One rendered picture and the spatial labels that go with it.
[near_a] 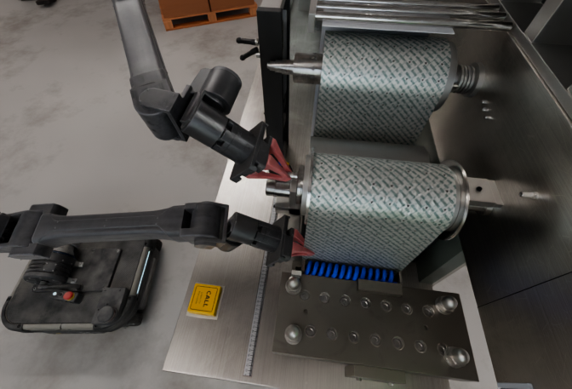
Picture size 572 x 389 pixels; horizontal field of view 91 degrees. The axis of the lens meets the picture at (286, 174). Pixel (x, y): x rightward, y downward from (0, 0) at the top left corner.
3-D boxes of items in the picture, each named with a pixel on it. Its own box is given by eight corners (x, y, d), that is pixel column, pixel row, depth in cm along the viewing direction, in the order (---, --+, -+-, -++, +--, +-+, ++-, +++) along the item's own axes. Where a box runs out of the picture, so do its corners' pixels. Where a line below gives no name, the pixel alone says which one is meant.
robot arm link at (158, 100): (157, 137, 48) (134, 103, 41) (185, 88, 53) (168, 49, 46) (223, 152, 47) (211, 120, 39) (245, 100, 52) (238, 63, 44)
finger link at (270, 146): (274, 200, 53) (232, 178, 48) (280, 169, 57) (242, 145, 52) (299, 189, 48) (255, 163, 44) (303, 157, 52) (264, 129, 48)
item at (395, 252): (301, 258, 69) (306, 224, 54) (400, 269, 67) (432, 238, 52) (301, 260, 68) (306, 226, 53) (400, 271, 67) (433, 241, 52)
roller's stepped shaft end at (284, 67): (268, 67, 64) (268, 54, 62) (294, 69, 64) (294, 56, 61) (266, 76, 62) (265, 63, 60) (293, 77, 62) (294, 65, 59)
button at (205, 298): (197, 285, 76) (195, 283, 74) (222, 288, 76) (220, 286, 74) (189, 313, 72) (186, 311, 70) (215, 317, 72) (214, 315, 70)
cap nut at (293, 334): (285, 323, 59) (285, 319, 55) (302, 325, 59) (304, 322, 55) (283, 343, 57) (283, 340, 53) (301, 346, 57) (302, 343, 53)
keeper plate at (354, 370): (344, 366, 65) (353, 363, 56) (388, 372, 64) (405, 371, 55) (344, 379, 63) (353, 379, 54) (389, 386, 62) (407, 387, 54)
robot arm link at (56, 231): (-3, 255, 54) (22, 203, 60) (25, 261, 59) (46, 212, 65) (211, 246, 50) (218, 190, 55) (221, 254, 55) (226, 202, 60)
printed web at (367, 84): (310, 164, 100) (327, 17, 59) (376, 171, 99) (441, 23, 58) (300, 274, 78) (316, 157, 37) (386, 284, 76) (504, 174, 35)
